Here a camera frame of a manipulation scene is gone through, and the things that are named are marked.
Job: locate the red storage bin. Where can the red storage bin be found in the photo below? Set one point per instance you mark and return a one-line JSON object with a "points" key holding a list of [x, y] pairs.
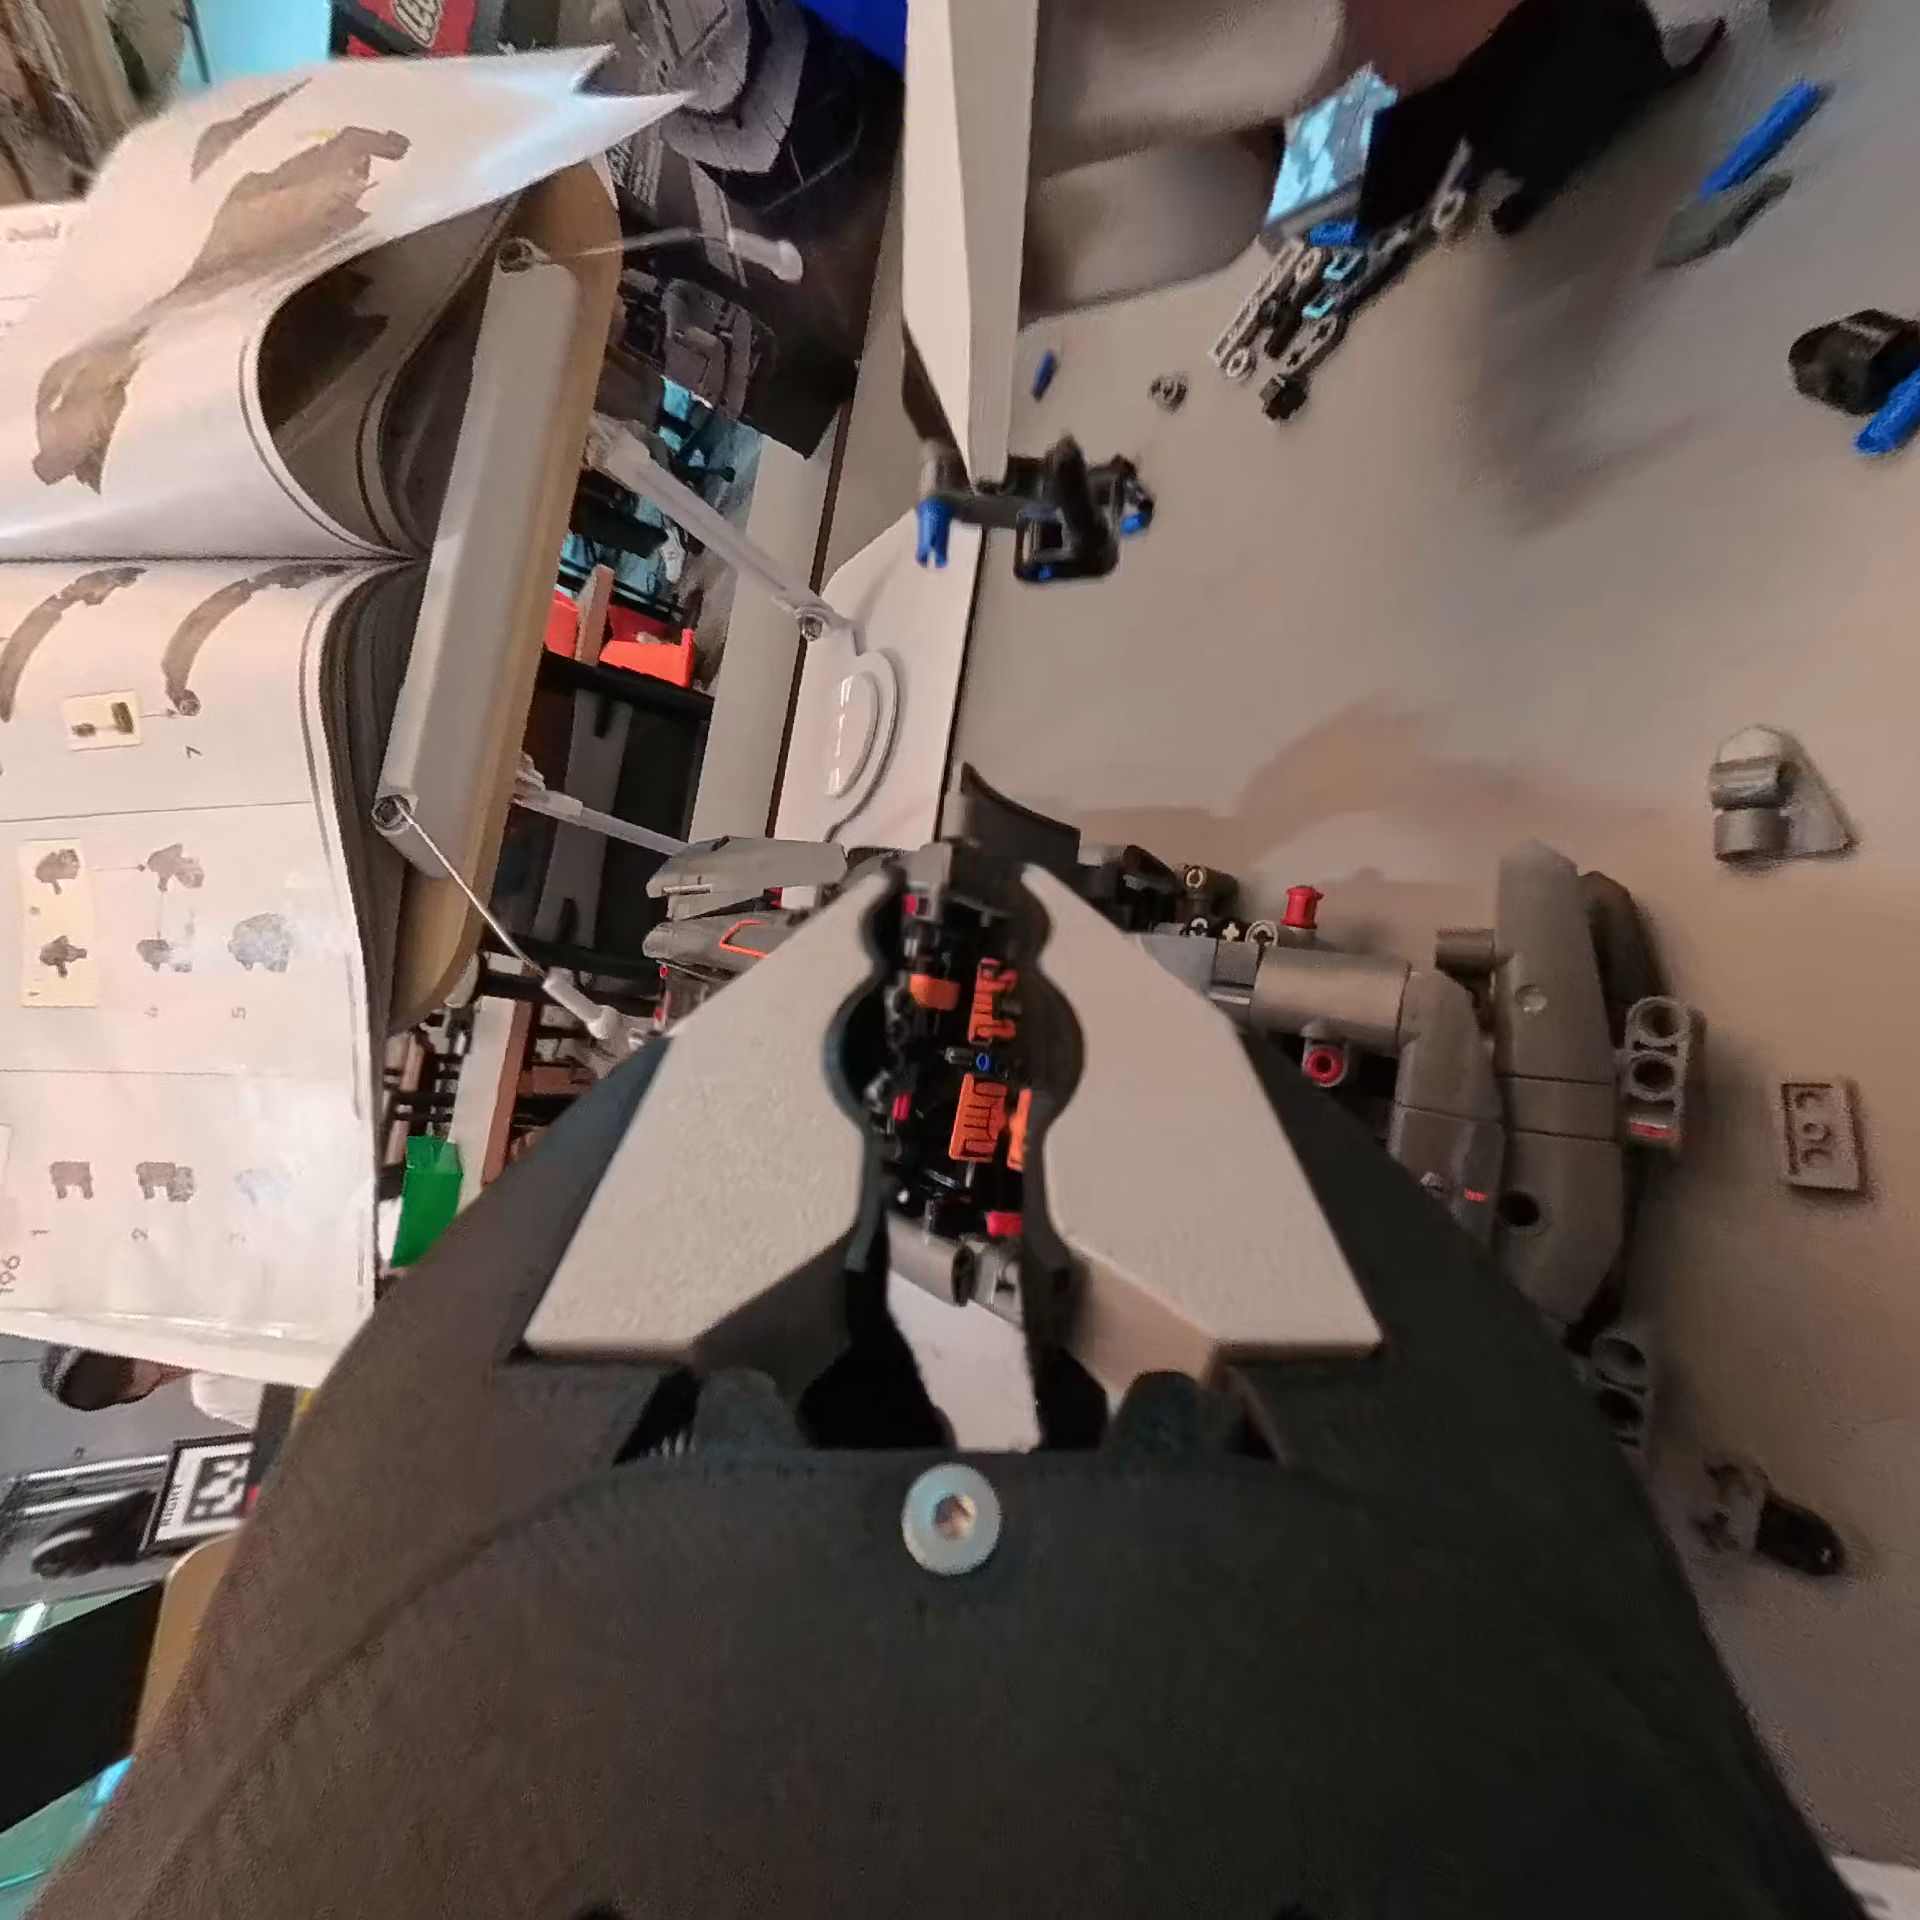
{"points": [[639, 646]]}

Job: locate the white instruction booklet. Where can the white instruction booklet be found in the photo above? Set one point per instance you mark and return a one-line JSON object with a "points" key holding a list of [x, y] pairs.
{"points": [[152, 749]]}

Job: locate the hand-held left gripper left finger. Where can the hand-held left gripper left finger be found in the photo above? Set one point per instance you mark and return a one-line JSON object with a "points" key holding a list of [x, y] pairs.
{"points": [[707, 1201]]}

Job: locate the grey and black lego pin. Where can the grey and black lego pin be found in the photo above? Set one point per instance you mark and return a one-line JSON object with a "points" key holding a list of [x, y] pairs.
{"points": [[1779, 1523]]}

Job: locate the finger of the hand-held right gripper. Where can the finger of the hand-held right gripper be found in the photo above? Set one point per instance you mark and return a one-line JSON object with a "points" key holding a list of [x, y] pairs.
{"points": [[967, 182]]}

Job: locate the black lego set box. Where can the black lego set box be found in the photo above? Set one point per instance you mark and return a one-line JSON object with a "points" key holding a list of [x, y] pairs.
{"points": [[748, 182]]}

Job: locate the green plastic object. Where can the green plastic object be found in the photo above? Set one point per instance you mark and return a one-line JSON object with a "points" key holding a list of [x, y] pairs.
{"points": [[429, 1201]]}

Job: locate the black angled lego connector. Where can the black angled lego connector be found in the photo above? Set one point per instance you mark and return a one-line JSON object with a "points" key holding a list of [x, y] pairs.
{"points": [[1852, 359]]}

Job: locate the grey lego slope tile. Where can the grey lego slope tile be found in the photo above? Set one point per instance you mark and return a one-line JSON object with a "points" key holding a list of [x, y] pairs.
{"points": [[1724, 224]]}

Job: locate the grey lego panel assembly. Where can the grey lego panel assembly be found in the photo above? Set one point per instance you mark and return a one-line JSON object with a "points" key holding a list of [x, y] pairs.
{"points": [[1328, 150]]}

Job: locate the grey studded slope piece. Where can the grey studded slope piece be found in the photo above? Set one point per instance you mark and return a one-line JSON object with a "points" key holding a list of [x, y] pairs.
{"points": [[1824, 1135]]}

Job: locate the grey rounded hinge piece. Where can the grey rounded hinge piece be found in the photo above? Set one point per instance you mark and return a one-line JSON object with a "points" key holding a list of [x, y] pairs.
{"points": [[1779, 794]]}

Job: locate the black lego frame piece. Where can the black lego frame piece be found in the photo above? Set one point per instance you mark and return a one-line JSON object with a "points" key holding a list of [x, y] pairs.
{"points": [[1065, 518]]}

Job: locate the pile of small lego pieces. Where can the pile of small lego pieces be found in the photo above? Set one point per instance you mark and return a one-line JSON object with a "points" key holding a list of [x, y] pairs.
{"points": [[1351, 285]]}

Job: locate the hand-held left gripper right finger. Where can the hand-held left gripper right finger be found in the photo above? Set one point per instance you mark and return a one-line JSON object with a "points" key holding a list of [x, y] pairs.
{"points": [[1199, 1201]]}

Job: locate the grey lego car model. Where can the grey lego car model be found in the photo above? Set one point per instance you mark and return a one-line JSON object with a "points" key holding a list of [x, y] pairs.
{"points": [[1500, 1079]]}

